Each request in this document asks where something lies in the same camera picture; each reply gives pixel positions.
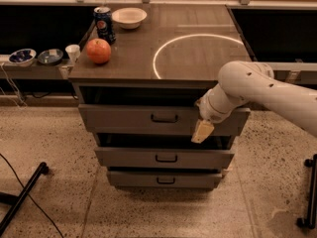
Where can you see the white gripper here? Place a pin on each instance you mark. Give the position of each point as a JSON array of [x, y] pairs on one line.
[[207, 109]]

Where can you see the grey top drawer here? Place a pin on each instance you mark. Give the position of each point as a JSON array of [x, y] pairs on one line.
[[143, 120]]

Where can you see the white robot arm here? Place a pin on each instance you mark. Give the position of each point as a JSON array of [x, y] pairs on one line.
[[240, 82]]

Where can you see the grey drawer cabinet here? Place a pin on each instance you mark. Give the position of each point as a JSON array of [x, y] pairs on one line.
[[172, 59]]

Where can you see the grey bottom drawer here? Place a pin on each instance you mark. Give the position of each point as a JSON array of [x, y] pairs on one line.
[[175, 180]]

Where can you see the orange apple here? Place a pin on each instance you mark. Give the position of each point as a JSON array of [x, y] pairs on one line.
[[98, 50]]

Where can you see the white bowl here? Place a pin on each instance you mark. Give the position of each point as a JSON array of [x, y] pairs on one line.
[[129, 18]]

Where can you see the black stand leg right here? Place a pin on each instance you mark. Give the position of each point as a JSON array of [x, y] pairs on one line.
[[310, 220]]

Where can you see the black stand leg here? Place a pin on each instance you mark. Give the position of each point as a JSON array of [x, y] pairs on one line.
[[15, 201], [310, 220]]

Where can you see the blue Pepsi can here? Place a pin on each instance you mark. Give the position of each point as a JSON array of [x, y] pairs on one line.
[[104, 24]]

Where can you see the small white paper cup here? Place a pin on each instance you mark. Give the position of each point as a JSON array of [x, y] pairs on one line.
[[73, 52]]

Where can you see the dark blue bowl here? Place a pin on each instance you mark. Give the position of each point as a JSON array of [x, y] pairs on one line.
[[50, 57]]

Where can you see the blue patterned bowl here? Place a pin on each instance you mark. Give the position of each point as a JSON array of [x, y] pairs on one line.
[[23, 57]]

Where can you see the black stand leg left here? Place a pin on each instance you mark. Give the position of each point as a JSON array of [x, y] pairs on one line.
[[15, 201]]

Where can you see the grey side shelf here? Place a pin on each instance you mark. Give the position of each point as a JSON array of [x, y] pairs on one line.
[[36, 71]]

